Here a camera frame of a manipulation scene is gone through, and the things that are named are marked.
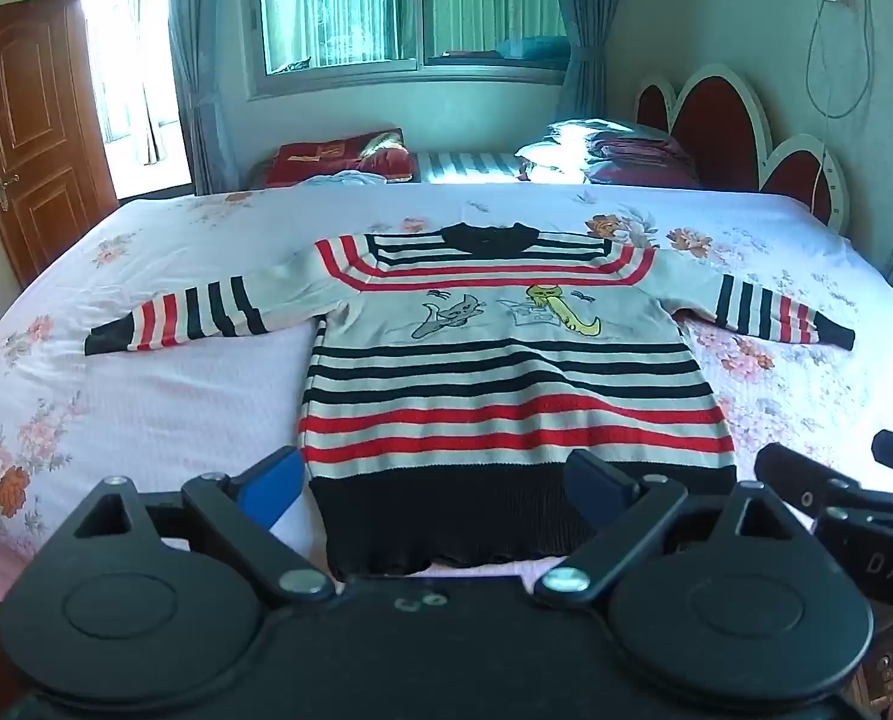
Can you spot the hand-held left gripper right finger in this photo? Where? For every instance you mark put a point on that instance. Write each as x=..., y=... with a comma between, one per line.
x=600, y=487

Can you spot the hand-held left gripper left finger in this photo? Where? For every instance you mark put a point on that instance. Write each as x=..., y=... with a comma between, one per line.
x=270, y=491

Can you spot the striped cartoon print sweater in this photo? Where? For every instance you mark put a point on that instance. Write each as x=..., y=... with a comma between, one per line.
x=506, y=390

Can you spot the bed with floral sheet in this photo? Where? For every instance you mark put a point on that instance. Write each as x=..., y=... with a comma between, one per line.
x=154, y=405

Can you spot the light blue crumpled cloth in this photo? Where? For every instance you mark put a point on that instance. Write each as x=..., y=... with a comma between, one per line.
x=349, y=179

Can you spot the stack of folded quilts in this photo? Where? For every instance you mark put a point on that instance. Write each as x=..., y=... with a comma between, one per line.
x=641, y=157

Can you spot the red embroidered pillow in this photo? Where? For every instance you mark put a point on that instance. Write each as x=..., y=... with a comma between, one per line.
x=319, y=154

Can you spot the striped mattress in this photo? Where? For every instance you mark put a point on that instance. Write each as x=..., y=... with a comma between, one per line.
x=469, y=165

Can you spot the red and white headboard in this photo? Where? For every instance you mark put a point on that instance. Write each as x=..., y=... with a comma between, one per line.
x=716, y=116

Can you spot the brown wooden door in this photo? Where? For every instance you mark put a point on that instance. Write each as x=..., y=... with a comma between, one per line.
x=30, y=142

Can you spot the grey-blue curtain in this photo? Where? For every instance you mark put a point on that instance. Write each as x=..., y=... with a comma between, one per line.
x=199, y=67
x=588, y=30

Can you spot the teal cushion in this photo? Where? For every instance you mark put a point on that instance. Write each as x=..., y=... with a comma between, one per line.
x=536, y=49

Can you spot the sliding glass window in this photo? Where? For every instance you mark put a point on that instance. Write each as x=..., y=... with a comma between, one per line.
x=409, y=4

